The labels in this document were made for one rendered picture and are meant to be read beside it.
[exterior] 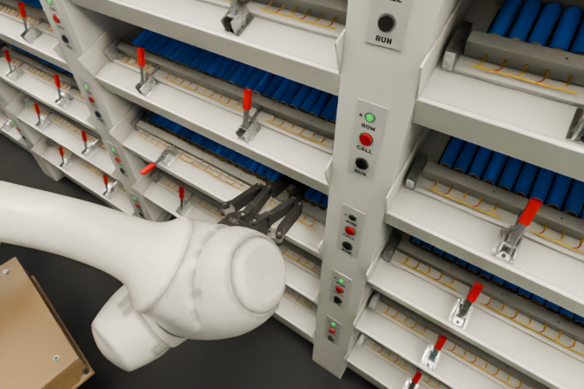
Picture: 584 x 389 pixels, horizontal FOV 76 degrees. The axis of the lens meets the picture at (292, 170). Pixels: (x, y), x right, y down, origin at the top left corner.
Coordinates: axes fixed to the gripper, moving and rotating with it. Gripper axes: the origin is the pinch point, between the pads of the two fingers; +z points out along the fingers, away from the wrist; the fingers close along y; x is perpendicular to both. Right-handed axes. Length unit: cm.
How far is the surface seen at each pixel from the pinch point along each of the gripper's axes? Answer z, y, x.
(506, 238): -4.8, -35.8, -12.3
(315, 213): 0.0, -6.1, 3.6
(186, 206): 1.2, 32.8, 24.2
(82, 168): 7, 97, 45
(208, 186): -3.0, 20.0, 8.2
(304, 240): -3.6, -6.2, 8.5
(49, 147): 8, 119, 44
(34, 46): -6, 74, -11
